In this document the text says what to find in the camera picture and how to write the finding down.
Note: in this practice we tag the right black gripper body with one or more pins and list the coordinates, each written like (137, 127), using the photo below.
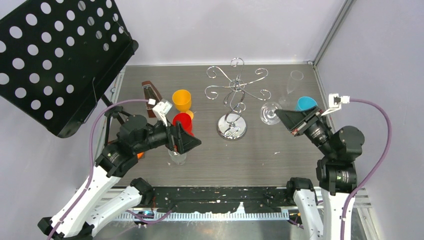
(314, 126)

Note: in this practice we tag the yellow wine glass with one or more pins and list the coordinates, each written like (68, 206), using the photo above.
(182, 100)

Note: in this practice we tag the red wine glass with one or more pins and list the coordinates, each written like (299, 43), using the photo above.
(186, 122)

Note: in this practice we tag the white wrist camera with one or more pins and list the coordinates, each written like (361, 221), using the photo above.
(335, 102)
(161, 109)

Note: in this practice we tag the clear wine glass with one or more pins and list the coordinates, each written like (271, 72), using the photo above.
(293, 82)
(267, 113)
(177, 158)

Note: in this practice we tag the orange letter toy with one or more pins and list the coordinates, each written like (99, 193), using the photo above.
(140, 155)

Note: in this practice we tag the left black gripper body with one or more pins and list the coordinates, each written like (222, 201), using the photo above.
(162, 135)

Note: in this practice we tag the brown wooden metronome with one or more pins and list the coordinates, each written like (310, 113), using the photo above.
(150, 92)

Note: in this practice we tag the blue wine glass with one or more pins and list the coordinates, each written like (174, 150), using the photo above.
(305, 103)

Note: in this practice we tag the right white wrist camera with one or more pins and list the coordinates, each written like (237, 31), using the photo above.
(335, 102)

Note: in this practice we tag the clear wine glass front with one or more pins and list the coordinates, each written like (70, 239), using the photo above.
(177, 158)

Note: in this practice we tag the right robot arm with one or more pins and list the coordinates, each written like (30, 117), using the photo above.
(335, 172)

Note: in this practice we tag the clear wine glass back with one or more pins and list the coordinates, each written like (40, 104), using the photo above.
(267, 113)

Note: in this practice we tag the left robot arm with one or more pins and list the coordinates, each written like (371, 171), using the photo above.
(82, 217)

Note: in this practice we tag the chrome wine glass rack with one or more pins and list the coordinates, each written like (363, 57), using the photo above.
(232, 126)

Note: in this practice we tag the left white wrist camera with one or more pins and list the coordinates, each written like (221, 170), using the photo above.
(161, 109)

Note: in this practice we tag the black perforated music stand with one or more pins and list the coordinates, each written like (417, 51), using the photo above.
(59, 58)

